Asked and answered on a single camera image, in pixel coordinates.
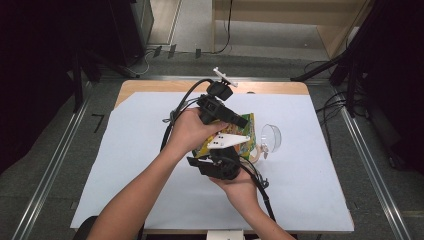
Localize left hand-held gripper cable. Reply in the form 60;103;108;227
159;78;216;153

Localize black cabinet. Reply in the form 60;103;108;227
78;0;155;68

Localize person's right hand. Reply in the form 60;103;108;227
208;169;266;213

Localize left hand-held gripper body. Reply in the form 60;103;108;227
196;67;239;126

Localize white floor cable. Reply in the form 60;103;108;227
130;49;157;76

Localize yellow green snack packet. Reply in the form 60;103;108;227
192;113;257;160

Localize white box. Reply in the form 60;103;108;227
206;229;246;240

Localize hanging black cable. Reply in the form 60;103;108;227
213;0;234;55

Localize wooden shelf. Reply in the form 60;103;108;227
211;0;376;59

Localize wooden jar lid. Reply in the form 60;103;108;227
248;143;264;165

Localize black stand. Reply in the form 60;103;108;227
71;46;134;113
289;0;394;118

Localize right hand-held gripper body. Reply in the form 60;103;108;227
186;132;251;181

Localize person's left hand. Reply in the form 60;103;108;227
163;107;230;160

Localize aluminium floor rail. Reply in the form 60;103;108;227
338;103;413;240
11;81;94;240

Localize black floor cables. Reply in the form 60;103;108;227
303;58;369;149

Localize white table sheet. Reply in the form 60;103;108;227
70;91;355;233

